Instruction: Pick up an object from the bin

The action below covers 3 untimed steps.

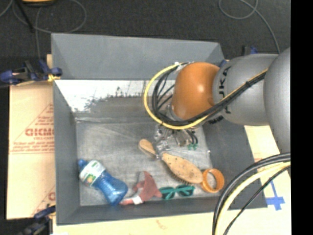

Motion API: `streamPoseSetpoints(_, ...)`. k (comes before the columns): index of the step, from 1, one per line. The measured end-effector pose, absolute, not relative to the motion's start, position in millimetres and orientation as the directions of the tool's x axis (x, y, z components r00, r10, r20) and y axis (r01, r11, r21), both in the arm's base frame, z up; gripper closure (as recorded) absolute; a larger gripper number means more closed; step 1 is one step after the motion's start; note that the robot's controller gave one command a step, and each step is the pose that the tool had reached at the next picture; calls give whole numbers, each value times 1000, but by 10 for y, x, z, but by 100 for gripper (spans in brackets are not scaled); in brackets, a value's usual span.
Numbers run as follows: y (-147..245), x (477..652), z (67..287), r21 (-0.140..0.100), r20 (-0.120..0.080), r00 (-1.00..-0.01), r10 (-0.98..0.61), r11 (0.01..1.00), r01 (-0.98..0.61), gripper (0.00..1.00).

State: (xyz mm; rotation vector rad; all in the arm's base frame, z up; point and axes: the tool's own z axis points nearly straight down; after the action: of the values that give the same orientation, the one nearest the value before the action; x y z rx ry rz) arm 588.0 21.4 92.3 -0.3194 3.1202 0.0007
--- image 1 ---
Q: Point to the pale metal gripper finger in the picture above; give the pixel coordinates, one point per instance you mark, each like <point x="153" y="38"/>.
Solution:
<point x="158" y="134"/>
<point x="162" y="148"/>

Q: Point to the wooden brush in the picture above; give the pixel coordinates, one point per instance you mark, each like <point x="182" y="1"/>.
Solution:
<point x="183" y="168"/>

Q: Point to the red-brown toy animal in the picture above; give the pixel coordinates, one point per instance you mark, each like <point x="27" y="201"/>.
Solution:
<point x="148" y="187"/>

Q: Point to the grey metal bin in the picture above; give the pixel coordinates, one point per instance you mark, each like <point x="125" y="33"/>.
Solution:
<point x="115" y="136"/>

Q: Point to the green sunglasses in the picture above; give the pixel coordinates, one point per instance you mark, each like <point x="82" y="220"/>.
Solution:
<point x="171" y="192"/>

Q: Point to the blue plastic bottle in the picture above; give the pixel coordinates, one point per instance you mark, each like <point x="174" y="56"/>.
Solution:
<point x="105" y="180"/>

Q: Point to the brown cardboard board red print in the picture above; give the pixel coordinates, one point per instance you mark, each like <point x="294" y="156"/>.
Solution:
<point x="29" y="121"/>

